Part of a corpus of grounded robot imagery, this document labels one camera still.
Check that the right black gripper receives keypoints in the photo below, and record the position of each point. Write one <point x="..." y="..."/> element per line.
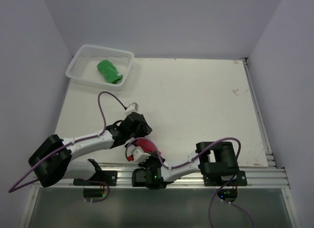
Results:
<point x="153" y="156"/>

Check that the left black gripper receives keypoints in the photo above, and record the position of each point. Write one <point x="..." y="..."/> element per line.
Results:
<point x="145" y="129"/>

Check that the green microfiber towel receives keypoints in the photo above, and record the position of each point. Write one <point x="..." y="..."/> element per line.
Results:
<point x="109" y="72"/>

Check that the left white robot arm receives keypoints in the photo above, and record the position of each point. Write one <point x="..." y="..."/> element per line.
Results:
<point x="54" y="160"/>

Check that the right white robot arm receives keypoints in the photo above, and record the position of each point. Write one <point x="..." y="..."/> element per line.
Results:
<point x="217" y="163"/>

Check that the white plastic basket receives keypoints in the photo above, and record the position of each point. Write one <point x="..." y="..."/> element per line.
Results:
<point x="83" y="67"/>

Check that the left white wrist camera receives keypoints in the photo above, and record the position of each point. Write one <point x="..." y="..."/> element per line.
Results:
<point x="131" y="108"/>

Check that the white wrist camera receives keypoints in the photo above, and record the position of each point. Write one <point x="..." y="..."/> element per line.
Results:
<point x="138" y="154"/>
<point x="131" y="108"/>

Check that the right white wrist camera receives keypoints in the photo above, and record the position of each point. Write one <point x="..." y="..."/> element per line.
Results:
<point x="138" y="154"/>

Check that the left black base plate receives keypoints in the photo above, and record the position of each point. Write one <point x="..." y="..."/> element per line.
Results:
<point x="100" y="178"/>

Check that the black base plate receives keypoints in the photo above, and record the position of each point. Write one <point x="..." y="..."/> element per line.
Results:
<point x="100" y="178"/>
<point x="238" y="179"/>

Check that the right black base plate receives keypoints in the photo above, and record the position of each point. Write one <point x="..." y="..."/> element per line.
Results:
<point x="238" y="179"/>

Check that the aluminium mounting rail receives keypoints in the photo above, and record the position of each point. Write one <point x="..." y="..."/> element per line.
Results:
<point x="259" y="178"/>

